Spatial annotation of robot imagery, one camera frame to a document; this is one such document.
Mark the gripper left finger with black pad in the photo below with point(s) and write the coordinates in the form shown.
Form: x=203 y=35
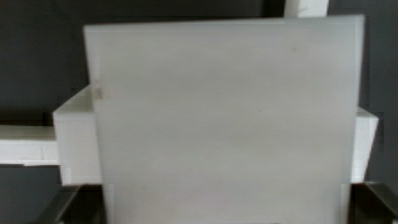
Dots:
x=53 y=212

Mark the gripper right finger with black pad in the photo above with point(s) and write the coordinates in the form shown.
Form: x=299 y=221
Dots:
x=377 y=201

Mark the white cabinet body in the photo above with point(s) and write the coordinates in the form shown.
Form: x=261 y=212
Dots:
x=77 y=141

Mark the white cabinet top block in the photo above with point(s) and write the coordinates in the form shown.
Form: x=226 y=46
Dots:
x=224 y=99

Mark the white U-shaped obstacle frame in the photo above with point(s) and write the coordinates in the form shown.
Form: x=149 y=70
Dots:
x=43 y=70

